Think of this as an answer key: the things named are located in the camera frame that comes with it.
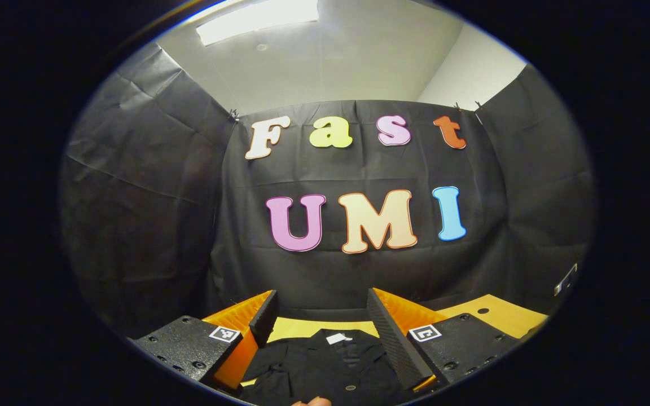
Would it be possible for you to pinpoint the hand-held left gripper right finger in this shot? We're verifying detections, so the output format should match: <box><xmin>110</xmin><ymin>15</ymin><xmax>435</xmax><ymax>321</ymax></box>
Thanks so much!
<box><xmin>367</xmin><ymin>287</ymin><xmax>523</xmax><ymax>393</ymax></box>

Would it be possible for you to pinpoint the black backdrop cloth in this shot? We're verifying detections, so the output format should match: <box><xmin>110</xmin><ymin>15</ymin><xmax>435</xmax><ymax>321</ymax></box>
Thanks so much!
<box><xmin>59</xmin><ymin>42</ymin><xmax>595</xmax><ymax>340</ymax></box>

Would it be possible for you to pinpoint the black shirt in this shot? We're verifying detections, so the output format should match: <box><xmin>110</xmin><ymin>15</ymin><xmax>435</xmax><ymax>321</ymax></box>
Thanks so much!
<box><xmin>239</xmin><ymin>328</ymin><xmax>416</xmax><ymax>406</ymax></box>

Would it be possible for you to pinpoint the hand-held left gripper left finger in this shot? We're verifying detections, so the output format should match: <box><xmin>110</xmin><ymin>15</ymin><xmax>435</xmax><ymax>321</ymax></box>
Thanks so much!
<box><xmin>130</xmin><ymin>290</ymin><xmax>280</xmax><ymax>396</ymax></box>

